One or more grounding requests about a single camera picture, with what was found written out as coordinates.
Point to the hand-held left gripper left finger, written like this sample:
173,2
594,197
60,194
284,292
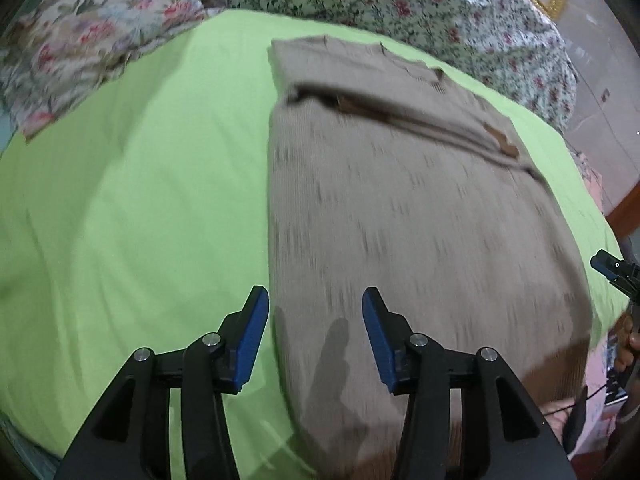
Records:
252,330

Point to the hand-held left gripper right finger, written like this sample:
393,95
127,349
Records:
377,330

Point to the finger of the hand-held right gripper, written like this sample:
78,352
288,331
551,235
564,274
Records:
607,266

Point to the beige knit sweater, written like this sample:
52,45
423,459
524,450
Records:
400,185

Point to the person's right hand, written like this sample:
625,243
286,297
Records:
629,342

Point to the green bed sheet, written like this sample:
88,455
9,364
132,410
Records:
150,210

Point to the white floral blanket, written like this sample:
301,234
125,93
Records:
400,0

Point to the ruffled floral pillow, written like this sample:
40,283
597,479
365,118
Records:
90,35

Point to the wooden bed frame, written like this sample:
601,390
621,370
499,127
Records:
627,210

